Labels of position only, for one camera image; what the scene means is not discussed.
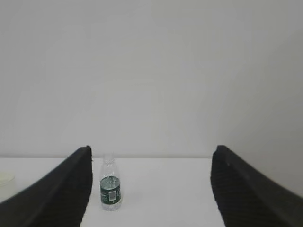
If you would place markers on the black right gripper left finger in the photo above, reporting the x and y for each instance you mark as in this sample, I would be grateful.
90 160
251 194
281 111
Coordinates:
59 199

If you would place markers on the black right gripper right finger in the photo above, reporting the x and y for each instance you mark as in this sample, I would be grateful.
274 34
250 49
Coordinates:
247 198

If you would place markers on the clear water bottle green label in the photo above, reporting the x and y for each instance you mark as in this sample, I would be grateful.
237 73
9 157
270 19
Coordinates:
110 183

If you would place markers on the white paper cup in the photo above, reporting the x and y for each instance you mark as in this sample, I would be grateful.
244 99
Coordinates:
7 186

